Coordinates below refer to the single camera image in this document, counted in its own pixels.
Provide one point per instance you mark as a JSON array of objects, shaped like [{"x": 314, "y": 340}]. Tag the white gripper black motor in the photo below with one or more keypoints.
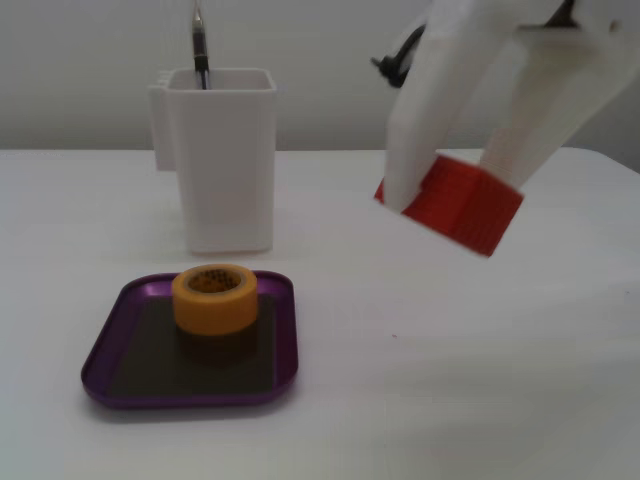
[{"x": 452, "y": 95}]

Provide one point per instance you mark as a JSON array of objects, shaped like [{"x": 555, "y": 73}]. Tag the red ribbed cube block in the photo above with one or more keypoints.
[{"x": 465, "y": 210}]

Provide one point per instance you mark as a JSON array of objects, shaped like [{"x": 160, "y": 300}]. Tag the white plastic pen holder box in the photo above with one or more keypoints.
[{"x": 225, "y": 165}]

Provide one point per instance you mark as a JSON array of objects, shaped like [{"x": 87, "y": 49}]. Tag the black ballpoint pen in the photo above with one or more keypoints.
[{"x": 200, "y": 47}]

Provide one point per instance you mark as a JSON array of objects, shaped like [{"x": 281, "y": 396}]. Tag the yellow masking tape roll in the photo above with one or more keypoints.
[{"x": 215, "y": 310}]

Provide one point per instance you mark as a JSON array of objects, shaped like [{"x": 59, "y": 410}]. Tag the purple metal tray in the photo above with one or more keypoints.
[{"x": 107, "y": 370}]

